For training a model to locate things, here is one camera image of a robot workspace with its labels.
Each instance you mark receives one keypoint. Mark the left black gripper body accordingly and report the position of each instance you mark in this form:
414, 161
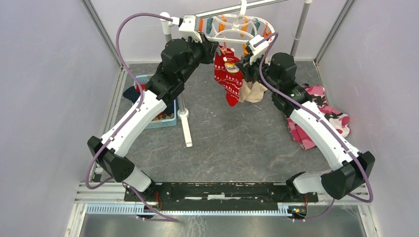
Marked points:
199, 53

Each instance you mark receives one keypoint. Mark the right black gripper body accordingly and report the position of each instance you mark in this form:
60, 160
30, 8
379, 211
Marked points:
252, 71

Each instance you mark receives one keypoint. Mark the orange clothespin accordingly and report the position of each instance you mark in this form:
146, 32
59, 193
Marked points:
244, 24
244, 47
201, 22
267, 30

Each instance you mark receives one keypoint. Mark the pink clothespin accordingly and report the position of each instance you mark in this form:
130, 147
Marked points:
223, 48

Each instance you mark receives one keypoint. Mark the teal clothespin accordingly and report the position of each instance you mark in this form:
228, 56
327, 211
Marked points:
209, 25
256, 24

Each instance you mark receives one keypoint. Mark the white clip hanger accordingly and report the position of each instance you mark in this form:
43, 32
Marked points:
230, 27

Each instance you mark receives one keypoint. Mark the pink camouflage bag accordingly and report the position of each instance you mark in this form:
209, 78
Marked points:
339, 120

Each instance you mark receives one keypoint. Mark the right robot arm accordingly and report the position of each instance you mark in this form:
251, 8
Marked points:
349, 168

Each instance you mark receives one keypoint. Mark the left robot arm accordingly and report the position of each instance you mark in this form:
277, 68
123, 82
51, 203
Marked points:
180, 58

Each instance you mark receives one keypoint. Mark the silver white drying rack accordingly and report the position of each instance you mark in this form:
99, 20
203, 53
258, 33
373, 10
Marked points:
182, 112

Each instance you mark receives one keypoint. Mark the light blue plastic basket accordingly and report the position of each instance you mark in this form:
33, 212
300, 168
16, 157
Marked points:
165, 118

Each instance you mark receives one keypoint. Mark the navy blue sock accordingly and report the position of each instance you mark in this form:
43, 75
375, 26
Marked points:
131, 94

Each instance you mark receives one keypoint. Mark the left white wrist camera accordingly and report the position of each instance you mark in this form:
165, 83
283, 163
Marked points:
187, 27

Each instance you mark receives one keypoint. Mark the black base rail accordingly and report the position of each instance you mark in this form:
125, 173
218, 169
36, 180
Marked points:
219, 196

